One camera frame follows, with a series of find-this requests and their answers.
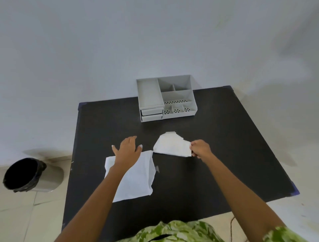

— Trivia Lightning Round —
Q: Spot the person's left hand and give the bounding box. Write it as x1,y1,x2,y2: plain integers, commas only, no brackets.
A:
111,136,143,168

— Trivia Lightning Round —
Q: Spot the person's right hand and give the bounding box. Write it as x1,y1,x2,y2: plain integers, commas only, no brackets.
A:
190,140,214,162

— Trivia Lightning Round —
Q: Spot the white cloth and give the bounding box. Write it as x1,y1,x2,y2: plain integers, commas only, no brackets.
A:
104,150,157,203
153,131,192,158

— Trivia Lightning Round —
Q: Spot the person's right forearm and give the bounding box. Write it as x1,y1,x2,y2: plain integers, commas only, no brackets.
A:
202,153,286,242

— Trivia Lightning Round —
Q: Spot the person's left forearm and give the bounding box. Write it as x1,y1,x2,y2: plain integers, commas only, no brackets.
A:
54,161,136,242

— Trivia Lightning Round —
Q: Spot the flat white cloth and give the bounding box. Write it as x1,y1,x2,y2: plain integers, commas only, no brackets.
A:
104,150,157,203

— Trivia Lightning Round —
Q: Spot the grey organizer drawer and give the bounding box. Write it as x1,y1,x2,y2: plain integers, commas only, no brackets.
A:
141,109,164,116
141,114,163,122

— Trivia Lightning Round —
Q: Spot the grey desk organizer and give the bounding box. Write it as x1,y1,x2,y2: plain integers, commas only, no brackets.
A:
136,75,198,123

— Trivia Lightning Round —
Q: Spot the grey trash bin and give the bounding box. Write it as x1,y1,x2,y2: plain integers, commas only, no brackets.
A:
31,165,65,192

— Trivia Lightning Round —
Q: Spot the green patterned shirt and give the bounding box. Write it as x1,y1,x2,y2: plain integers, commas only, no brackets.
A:
125,220,308,242

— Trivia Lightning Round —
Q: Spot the black bin bag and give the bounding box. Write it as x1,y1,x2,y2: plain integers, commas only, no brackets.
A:
2,158,47,193

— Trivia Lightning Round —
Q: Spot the thin black cable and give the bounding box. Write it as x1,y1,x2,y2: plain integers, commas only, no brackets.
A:
230,216,236,242

